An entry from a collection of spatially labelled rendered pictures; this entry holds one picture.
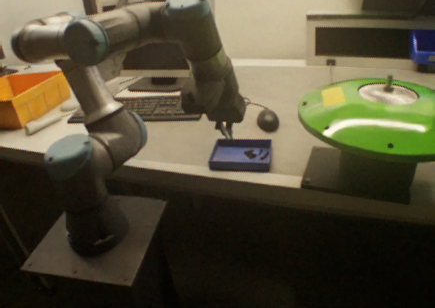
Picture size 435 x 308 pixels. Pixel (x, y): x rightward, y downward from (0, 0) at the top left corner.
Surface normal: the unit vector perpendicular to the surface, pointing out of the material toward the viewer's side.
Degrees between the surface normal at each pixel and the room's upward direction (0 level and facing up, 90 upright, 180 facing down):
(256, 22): 90
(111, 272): 0
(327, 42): 90
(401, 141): 24
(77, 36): 90
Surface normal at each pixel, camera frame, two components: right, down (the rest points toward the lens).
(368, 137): -0.33, -0.62
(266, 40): -0.34, 0.49
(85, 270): -0.10, -0.87
